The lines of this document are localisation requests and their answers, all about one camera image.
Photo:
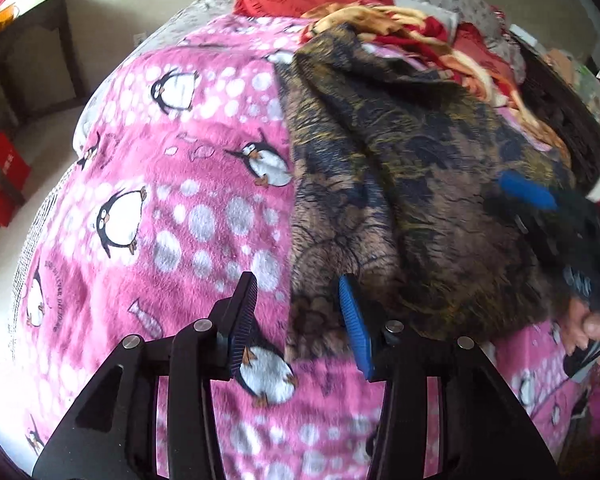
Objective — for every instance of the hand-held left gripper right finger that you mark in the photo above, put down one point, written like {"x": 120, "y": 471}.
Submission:
{"x": 355, "y": 330}

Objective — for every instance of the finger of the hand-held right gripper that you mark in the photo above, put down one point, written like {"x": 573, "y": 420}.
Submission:
{"x": 525, "y": 192}

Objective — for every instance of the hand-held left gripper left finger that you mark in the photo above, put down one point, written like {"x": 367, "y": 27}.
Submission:
{"x": 242, "y": 320}

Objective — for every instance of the dark patterned garment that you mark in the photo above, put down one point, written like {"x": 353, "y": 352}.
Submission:
{"x": 405, "y": 185}

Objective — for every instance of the person's right hand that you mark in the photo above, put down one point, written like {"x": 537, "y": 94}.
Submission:
{"x": 592, "y": 327}

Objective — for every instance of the dark cloth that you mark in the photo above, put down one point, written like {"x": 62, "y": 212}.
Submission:
{"x": 565, "y": 120}

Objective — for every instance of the pink penguin blanket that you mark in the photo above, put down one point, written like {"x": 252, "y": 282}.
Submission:
{"x": 180, "y": 160}

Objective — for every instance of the red yellow floral blanket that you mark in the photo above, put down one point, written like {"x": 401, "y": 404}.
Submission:
{"x": 390, "y": 20}

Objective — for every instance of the grey striped mattress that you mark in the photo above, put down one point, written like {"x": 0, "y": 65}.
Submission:
{"x": 27, "y": 250}

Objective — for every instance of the dark wooden table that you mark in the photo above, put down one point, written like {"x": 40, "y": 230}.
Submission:
{"x": 30, "y": 15}

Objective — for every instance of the white wall socket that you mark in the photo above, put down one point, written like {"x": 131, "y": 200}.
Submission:
{"x": 140, "y": 39}

